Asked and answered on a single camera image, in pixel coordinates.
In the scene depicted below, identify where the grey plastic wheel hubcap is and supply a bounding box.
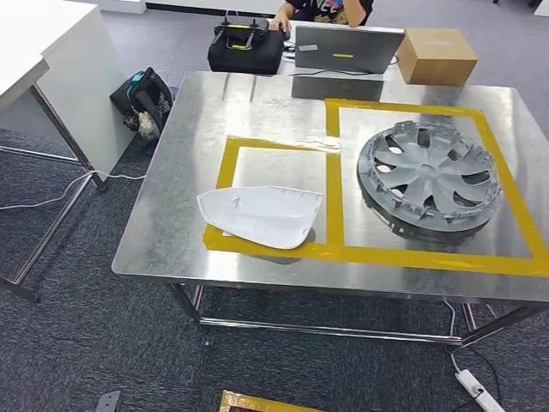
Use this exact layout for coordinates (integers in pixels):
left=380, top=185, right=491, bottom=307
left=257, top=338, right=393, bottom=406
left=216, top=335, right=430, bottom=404
left=357, top=120, right=501, bottom=245

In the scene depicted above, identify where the brown cardboard box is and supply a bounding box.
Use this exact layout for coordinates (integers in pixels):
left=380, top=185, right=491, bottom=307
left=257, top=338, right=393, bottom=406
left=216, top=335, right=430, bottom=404
left=396, top=28, right=478, bottom=87

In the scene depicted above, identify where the white desk with metal legs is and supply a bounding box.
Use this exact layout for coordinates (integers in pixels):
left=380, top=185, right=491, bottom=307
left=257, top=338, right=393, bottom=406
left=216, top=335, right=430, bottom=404
left=0, top=0, right=136, bottom=304

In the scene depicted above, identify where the white curved panel part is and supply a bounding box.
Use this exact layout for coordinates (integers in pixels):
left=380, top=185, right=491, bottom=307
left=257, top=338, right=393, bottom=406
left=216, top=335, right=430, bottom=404
left=197, top=185, right=323, bottom=250

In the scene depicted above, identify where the white desk cable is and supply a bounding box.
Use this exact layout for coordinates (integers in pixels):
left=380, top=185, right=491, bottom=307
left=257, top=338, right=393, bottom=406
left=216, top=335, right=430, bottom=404
left=0, top=169, right=147, bottom=213

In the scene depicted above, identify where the stainless steel workbench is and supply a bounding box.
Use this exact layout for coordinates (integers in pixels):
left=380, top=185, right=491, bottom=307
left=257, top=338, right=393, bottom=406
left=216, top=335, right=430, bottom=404
left=112, top=70, right=549, bottom=349

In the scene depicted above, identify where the black power cable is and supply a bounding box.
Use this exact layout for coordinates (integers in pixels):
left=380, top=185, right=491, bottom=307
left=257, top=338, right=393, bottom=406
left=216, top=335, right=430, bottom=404
left=468, top=347, right=504, bottom=412

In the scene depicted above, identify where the beige fluffy object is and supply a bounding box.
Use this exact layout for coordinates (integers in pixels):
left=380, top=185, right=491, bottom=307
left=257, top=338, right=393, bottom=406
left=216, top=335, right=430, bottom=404
left=136, top=111, right=161, bottom=142

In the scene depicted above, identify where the grey laptop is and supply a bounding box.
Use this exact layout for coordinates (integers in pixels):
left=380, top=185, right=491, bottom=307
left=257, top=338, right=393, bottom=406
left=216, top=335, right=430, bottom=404
left=295, top=25, right=405, bottom=75

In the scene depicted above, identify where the white power strip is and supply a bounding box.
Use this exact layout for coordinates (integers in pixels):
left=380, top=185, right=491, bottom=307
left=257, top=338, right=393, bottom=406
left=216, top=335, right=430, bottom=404
left=455, top=369, right=506, bottom=412

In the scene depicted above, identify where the person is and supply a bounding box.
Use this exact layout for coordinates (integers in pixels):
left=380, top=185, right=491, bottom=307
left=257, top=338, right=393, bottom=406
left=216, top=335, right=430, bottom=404
left=268, top=0, right=375, bottom=33

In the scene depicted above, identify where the black and teal bag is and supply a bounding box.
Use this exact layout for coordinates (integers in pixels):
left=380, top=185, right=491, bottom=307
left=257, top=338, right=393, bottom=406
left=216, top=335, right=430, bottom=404
left=109, top=67, right=173, bottom=141

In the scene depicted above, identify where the black equipment case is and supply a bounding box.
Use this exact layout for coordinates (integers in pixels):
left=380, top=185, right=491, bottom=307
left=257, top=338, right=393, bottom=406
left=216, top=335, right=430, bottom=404
left=207, top=18, right=286, bottom=76

